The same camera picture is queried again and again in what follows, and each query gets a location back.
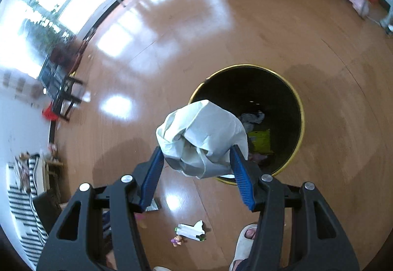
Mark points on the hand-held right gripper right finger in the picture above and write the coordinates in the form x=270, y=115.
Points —
x=242, y=179

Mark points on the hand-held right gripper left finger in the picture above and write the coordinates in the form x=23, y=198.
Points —
x=152, y=179

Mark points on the green snack packet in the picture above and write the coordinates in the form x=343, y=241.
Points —
x=260, y=139

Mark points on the white plastic bag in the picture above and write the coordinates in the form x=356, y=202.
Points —
x=202, y=136

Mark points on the blue silver wrapper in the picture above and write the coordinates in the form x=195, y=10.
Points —
x=253, y=119

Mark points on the black gold patterned trash bin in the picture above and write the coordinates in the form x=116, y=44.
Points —
x=285, y=105

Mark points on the pink popsicle toy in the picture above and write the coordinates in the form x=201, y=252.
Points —
x=141, y=218

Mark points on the white paper carton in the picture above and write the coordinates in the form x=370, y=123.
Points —
x=190, y=230

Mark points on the white slipper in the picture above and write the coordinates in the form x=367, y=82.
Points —
x=245, y=243
x=161, y=268

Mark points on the small purple doll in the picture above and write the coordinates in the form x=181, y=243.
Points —
x=177, y=240

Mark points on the dark wooden chair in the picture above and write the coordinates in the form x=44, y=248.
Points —
x=66, y=94

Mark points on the red bag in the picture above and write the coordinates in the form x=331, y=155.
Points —
x=50, y=114

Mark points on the black white striped blanket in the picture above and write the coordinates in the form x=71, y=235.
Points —
x=23, y=209

